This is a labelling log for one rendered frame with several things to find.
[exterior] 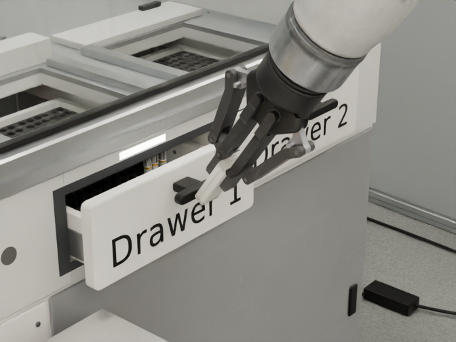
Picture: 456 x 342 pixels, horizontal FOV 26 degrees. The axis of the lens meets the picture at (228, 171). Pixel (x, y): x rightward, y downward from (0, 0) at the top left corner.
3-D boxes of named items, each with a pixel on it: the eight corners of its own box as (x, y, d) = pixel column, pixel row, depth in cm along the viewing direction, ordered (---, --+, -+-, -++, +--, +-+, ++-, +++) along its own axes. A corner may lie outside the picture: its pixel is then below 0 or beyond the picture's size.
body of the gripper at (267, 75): (351, 84, 103) (307, 138, 109) (298, 26, 105) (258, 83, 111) (309, 104, 98) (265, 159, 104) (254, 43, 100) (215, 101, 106)
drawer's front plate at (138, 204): (253, 205, 134) (254, 130, 129) (96, 292, 113) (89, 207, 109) (243, 202, 135) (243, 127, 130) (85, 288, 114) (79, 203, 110)
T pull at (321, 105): (338, 107, 145) (338, 98, 145) (309, 121, 140) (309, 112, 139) (318, 102, 147) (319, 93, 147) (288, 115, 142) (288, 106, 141)
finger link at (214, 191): (239, 157, 114) (243, 162, 114) (214, 193, 119) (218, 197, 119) (222, 165, 112) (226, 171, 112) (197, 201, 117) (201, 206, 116)
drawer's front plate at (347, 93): (355, 130, 158) (359, 64, 153) (240, 191, 138) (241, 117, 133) (346, 127, 159) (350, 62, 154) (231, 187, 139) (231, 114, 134)
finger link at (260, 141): (290, 98, 107) (298, 107, 106) (245, 162, 114) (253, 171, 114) (268, 108, 104) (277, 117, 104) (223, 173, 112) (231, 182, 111)
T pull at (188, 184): (222, 186, 121) (222, 176, 120) (180, 207, 115) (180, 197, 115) (200, 178, 123) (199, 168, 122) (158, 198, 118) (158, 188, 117)
